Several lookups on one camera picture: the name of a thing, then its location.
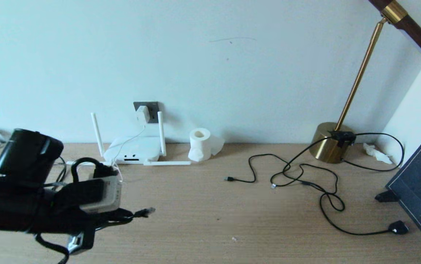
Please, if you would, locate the thin white adapter cable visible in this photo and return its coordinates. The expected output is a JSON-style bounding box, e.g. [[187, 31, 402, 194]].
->
[[112, 123, 147, 184]]

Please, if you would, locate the white power adapter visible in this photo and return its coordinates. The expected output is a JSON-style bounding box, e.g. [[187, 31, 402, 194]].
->
[[136, 106, 150, 124]]

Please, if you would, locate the white router with antennas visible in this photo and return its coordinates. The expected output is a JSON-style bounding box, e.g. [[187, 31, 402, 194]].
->
[[91, 111, 192, 166]]

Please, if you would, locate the white toilet paper roll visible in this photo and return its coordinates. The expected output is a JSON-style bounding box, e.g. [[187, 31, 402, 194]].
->
[[188, 127, 225, 162]]

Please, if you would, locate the brass desk lamp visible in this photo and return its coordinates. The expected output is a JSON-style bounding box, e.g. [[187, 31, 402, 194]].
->
[[310, 0, 421, 164]]

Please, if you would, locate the crumpled white tissue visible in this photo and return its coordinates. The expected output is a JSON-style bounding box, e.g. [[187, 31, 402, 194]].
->
[[363, 142, 394, 164]]

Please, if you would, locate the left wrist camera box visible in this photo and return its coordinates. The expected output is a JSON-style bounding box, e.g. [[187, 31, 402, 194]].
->
[[80, 175, 123, 214]]

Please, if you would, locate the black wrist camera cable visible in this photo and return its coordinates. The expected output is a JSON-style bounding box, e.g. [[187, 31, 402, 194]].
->
[[0, 158, 119, 264]]

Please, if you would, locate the black looped cable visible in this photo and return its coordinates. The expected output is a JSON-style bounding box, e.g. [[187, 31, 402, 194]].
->
[[55, 156, 68, 184]]

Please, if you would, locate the grey wall socket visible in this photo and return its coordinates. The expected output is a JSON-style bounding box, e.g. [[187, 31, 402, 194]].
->
[[133, 101, 161, 124]]

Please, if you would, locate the thin black USB cable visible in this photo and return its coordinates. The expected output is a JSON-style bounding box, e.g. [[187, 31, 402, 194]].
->
[[224, 153, 339, 195]]

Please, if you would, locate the black inline cord switch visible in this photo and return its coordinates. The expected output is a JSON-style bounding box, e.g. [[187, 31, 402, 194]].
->
[[329, 130, 357, 147]]

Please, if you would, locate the black lamp power cable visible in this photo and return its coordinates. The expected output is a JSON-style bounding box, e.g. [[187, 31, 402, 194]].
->
[[271, 132, 410, 236]]

